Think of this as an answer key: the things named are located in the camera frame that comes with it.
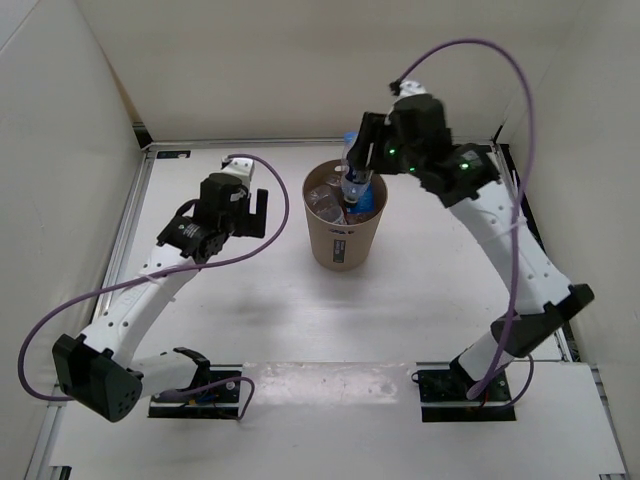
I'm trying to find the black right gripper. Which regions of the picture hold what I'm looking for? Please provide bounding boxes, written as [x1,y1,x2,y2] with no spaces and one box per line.
[348,112,425,179]

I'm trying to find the clear bottle black label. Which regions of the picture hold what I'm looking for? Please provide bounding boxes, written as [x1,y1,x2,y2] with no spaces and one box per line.
[341,163,373,207]

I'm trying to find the clear bottle blue orange label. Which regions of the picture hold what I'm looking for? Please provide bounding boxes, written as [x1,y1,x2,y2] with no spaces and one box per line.
[305,174,347,225]

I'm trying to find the clear bottle blue cap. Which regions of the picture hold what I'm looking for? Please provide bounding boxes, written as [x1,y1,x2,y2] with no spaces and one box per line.
[340,132,375,225]

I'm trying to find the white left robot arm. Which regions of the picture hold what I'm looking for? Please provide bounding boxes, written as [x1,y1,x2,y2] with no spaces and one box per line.
[52,161,268,422]

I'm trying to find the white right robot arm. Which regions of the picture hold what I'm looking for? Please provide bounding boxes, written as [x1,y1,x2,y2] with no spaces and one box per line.
[343,93,595,400]

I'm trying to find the beige round waste bin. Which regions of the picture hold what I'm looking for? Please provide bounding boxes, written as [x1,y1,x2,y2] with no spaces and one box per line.
[302,160,388,272]

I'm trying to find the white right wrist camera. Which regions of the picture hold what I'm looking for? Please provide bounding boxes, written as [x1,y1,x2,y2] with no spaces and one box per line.
[387,80,432,119]

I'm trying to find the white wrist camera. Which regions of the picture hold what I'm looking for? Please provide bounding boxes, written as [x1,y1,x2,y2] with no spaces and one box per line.
[221,157,255,190]
[387,80,432,119]

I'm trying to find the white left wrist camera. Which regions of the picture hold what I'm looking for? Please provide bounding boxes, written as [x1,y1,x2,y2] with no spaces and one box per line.
[221,157,255,190]

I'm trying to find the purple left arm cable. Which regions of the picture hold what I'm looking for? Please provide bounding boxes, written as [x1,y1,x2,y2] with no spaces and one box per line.
[17,153,292,420]

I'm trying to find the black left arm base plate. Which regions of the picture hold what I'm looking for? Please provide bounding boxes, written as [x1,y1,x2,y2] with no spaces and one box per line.
[147,364,251,420]

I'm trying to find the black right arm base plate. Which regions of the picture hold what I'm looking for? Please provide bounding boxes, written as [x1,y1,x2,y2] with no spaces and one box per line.
[410,368,516,423]

